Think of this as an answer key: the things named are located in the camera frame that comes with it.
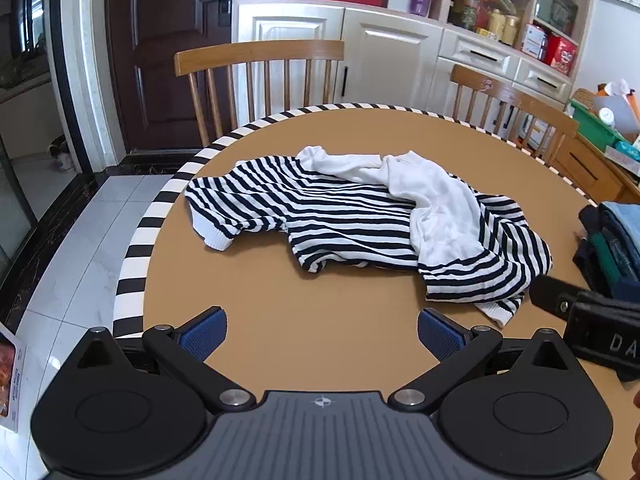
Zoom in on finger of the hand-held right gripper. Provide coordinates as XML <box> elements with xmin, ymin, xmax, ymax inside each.
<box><xmin>529</xmin><ymin>274</ymin><xmax>583</xmax><ymax>322</ymax></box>

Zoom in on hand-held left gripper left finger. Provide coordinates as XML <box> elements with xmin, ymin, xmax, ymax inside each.
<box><xmin>62</xmin><ymin>306</ymin><xmax>257</xmax><ymax>414</ymax></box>

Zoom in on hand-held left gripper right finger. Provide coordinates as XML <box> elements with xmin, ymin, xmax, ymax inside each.
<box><xmin>387</xmin><ymin>307</ymin><xmax>583</xmax><ymax>416</ymax></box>

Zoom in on navy white striped shirt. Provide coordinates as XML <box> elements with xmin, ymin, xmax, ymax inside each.
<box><xmin>184</xmin><ymin>146</ymin><xmax>553</xmax><ymax>328</ymax></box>

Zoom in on stack of folded clothes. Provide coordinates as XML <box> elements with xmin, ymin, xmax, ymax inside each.
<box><xmin>572</xmin><ymin>201</ymin><xmax>640</xmax><ymax>302</ymax></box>

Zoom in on wooden sideboard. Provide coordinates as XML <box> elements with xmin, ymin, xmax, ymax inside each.
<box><xmin>550</xmin><ymin>130</ymin><xmax>640</xmax><ymax>206</ymax></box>

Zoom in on teal box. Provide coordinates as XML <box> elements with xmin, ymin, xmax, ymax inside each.
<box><xmin>605</xmin><ymin>141</ymin><xmax>640</xmax><ymax>164</ymax></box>

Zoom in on green plastic basket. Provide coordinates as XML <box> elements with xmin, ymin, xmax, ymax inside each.
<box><xmin>569</xmin><ymin>97</ymin><xmax>630</xmax><ymax>154</ymax></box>

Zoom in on printed packet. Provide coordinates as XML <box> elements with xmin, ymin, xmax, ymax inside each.
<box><xmin>0</xmin><ymin>321</ymin><xmax>25</xmax><ymax>433</ymax></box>

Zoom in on wooden spindle chair with sticker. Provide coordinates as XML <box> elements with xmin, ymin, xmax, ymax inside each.
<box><xmin>450</xmin><ymin>64</ymin><xmax>581</xmax><ymax>163</ymax></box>

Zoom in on red tin box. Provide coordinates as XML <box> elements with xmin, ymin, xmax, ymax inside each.
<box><xmin>544</xmin><ymin>35</ymin><xmax>579</xmax><ymax>77</ymax></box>

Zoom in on gold tins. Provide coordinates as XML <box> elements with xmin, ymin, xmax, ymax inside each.
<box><xmin>487</xmin><ymin>7</ymin><xmax>521</xmax><ymax>47</ymax></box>

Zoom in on dark brown wooden door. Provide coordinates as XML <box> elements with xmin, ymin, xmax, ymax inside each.
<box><xmin>102</xmin><ymin>0</ymin><xmax>236</xmax><ymax>153</ymax></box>

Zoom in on plain wooden spindle chair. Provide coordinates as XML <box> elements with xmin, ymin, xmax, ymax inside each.
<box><xmin>174</xmin><ymin>39</ymin><xmax>346</xmax><ymax>147</ymax></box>

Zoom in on dark glass jar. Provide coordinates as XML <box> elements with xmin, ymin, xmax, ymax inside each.
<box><xmin>447</xmin><ymin>0</ymin><xmax>479</xmax><ymax>29</ymax></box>

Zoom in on white cabinet with shelves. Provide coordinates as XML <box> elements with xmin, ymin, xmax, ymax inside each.
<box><xmin>231</xmin><ymin>0</ymin><xmax>601</xmax><ymax>128</ymax></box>

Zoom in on dark framed window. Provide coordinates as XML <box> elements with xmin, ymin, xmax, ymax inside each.
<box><xmin>0</xmin><ymin>0</ymin><xmax>53</xmax><ymax>86</ymax></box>

